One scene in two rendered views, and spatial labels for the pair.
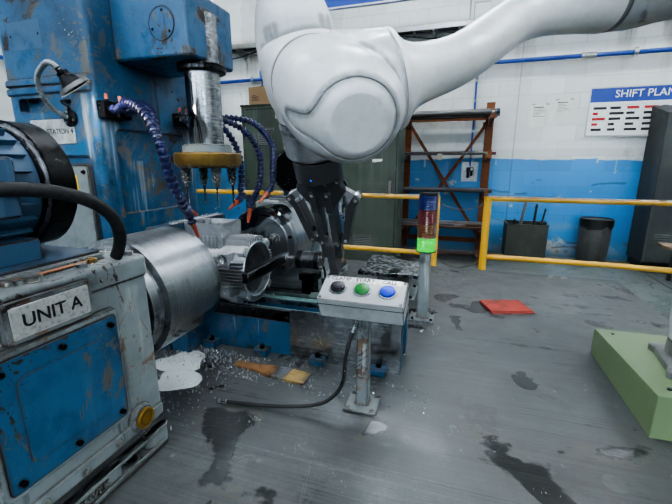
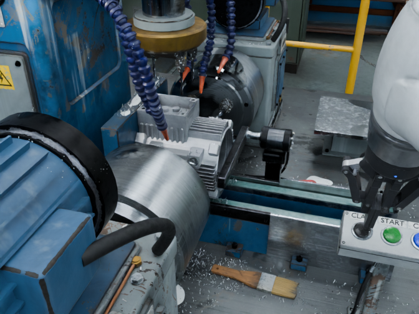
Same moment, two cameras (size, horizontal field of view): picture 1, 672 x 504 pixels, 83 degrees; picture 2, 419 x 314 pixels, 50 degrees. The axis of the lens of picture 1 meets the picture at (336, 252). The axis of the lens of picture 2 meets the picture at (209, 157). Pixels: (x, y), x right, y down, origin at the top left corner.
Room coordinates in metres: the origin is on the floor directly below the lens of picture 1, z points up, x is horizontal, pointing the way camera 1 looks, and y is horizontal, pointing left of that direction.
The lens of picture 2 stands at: (0.12, 0.29, 1.60)
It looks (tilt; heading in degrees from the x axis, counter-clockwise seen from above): 32 degrees down; 358
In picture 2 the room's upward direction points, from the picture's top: straight up
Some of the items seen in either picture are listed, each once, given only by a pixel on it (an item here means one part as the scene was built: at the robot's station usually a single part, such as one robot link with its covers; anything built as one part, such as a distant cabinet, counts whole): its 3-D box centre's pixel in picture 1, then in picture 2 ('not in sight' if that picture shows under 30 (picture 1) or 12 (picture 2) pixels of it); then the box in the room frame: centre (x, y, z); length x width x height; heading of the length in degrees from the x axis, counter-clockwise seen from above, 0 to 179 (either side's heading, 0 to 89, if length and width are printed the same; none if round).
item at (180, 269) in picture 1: (128, 297); (123, 240); (0.73, 0.42, 1.04); 0.37 x 0.25 x 0.25; 162
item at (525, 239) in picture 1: (525, 230); not in sight; (5.13, -2.60, 0.41); 0.52 x 0.47 x 0.82; 72
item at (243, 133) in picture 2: (268, 266); (234, 154); (1.06, 0.20, 1.01); 0.26 x 0.04 x 0.03; 162
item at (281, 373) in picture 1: (271, 370); (254, 279); (0.85, 0.16, 0.80); 0.21 x 0.05 x 0.01; 68
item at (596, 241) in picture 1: (593, 240); not in sight; (4.94, -3.42, 0.30); 0.39 x 0.39 x 0.60
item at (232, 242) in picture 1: (227, 265); (186, 153); (1.07, 0.32, 1.02); 0.20 x 0.19 x 0.19; 72
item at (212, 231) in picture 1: (213, 233); (169, 117); (1.08, 0.35, 1.11); 0.12 x 0.11 x 0.07; 72
